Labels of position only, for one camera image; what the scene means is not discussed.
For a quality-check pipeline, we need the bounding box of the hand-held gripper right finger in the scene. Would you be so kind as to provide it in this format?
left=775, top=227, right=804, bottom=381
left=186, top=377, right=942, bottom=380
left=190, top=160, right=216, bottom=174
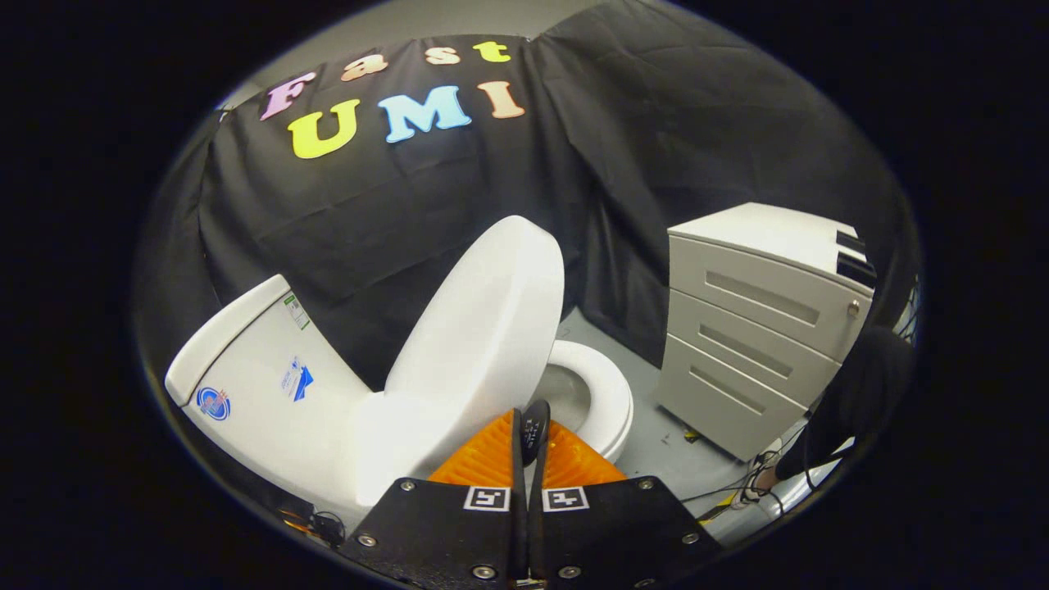
left=527, top=418, right=724, bottom=590

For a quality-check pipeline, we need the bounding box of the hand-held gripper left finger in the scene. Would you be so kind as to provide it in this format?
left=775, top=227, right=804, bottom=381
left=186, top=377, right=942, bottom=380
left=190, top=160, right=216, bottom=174
left=338, top=407, right=529, bottom=590

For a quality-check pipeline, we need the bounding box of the white toilet seat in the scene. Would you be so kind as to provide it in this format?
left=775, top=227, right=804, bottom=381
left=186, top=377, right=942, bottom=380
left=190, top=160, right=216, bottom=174
left=537, top=340, right=634, bottom=464

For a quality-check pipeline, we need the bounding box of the white ceramic toilet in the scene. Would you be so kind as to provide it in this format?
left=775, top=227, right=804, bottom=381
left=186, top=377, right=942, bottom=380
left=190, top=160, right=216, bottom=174
left=164, top=275, right=636, bottom=533

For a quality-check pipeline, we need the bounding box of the person's white shoe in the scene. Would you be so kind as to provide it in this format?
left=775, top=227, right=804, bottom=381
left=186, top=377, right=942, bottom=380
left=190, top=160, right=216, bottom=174
left=740, top=438, right=789, bottom=506

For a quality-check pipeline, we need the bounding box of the white drawer cabinet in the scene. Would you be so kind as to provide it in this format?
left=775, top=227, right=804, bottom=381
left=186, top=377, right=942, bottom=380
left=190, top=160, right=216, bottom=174
left=656, top=202, right=878, bottom=462

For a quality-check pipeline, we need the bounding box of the black backdrop cloth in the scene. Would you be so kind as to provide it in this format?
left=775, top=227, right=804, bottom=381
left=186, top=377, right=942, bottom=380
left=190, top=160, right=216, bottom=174
left=135, top=0, right=902, bottom=394

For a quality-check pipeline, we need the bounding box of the person's leg in dark trousers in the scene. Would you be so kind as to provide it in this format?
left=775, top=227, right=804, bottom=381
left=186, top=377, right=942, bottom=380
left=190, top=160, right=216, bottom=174
left=774, top=325, right=916, bottom=481

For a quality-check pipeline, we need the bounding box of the black and orange cable bundle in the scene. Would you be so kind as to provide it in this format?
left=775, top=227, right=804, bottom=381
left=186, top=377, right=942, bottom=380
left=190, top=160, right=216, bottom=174
left=283, top=510, right=347, bottom=547

